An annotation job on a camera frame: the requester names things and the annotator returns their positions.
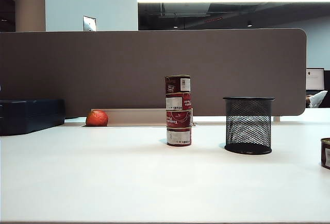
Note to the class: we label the person in white shirt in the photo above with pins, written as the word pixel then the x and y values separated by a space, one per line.
pixel 317 100

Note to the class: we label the metal wall plate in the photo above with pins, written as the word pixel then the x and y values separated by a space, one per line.
pixel 89 23

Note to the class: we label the red can small white label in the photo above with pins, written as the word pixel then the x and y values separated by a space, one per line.
pixel 176 84

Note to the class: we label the red can Paste print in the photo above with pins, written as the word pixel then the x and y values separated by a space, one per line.
pixel 178 102

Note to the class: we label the black mesh pen holder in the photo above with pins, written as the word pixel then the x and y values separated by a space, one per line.
pixel 248 126

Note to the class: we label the orange fruit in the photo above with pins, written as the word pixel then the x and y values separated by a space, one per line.
pixel 97 118

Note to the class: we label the brown desk partition panel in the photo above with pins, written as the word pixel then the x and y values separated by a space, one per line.
pixel 103 67

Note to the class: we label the red can barcode label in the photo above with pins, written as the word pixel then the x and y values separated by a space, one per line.
pixel 179 137

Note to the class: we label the red can Tomato print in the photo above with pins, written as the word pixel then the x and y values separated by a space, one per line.
pixel 179 119

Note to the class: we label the red can wide white label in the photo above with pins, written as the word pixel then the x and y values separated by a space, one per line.
pixel 326 153

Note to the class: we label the white computer monitor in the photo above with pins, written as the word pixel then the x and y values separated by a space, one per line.
pixel 315 78

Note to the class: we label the dark blue box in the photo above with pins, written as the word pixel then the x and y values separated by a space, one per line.
pixel 28 116

